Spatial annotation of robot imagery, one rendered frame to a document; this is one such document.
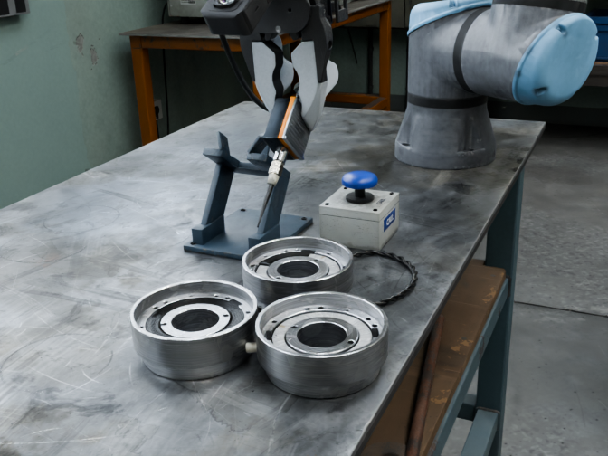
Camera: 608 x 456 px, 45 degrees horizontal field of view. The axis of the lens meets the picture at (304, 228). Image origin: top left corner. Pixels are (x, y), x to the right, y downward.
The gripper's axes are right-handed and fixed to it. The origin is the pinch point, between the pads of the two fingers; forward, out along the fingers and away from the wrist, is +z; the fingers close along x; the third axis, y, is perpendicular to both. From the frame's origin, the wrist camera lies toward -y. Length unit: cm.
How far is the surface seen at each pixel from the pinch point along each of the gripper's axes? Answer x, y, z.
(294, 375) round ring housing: -12.5, -23.8, 12.5
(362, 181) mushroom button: -4.4, 5.9, 8.3
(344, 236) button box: -2.9, 3.6, 14.1
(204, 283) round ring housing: 0.6, -16.7, 10.5
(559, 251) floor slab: 11, 192, 103
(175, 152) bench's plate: 38.7, 26.0, 14.2
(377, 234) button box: -6.8, 4.0, 13.6
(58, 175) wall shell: 171, 113, 59
